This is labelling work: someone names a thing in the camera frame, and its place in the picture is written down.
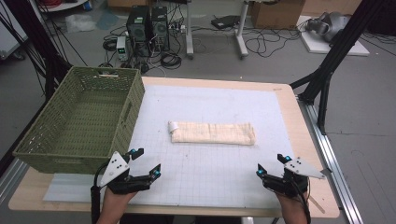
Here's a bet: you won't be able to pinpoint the black flat device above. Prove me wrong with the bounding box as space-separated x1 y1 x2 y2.
210 14 241 31

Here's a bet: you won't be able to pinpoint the brown cardboard box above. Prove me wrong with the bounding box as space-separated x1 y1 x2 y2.
249 0 306 31

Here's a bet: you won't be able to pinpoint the loose black floor cables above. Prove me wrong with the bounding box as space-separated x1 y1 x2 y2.
244 27 303 59

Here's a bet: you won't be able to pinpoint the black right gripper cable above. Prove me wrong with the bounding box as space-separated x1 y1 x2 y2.
293 180 313 224

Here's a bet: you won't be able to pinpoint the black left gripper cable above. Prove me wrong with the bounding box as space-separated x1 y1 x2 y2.
90 163 108 224

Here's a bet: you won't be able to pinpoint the black metal stand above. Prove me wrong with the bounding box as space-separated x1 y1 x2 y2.
0 0 75 101
289 0 388 136

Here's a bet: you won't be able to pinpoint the slim black computer tower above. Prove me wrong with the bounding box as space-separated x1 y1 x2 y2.
150 6 171 52

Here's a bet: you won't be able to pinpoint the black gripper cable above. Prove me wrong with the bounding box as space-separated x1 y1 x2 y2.
90 163 108 224
293 180 313 224

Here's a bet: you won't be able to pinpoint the green woven basket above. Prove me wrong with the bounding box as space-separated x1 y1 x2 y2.
12 65 146 175

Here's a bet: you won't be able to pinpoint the grey bench power supply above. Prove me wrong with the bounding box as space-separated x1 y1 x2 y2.
115 35 131 62

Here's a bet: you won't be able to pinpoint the white floor board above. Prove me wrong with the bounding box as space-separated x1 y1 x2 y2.
296 14 371 57

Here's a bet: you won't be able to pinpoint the coiled black cable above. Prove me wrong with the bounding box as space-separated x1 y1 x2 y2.
160 51 183 70

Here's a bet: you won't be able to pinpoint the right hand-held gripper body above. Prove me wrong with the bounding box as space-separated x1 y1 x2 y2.
263 157 327 199

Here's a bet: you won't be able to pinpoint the white grid mat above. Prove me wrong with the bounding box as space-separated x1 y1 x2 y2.
42 84 296 210

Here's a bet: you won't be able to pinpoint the large black computer tower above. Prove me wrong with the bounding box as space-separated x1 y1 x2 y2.
125 5 154 59

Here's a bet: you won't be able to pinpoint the grey headset device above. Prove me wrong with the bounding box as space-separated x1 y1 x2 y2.
305 11 352 43

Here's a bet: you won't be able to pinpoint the folded cream towel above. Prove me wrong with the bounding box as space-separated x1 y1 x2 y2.
167 120 257 147

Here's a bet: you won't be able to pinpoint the aluminium rail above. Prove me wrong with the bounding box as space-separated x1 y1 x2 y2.
0 158 30 204
296 95 364 224

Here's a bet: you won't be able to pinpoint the thin wooden stick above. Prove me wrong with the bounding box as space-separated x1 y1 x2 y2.
308 194 327 215

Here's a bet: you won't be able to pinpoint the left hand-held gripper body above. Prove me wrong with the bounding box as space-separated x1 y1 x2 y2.
98 151 152 196

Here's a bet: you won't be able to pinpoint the person's right hand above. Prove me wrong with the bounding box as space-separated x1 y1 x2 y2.
275 191 310 215

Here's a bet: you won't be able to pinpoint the clear plastic bag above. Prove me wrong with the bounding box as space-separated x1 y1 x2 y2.
64 13 96 34

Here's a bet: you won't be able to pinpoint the person's left hand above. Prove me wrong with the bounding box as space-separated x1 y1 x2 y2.
100 187 138 217

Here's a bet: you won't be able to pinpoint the white desk leg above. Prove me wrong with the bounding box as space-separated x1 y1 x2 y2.
234 0 250 60
184 0 195 60

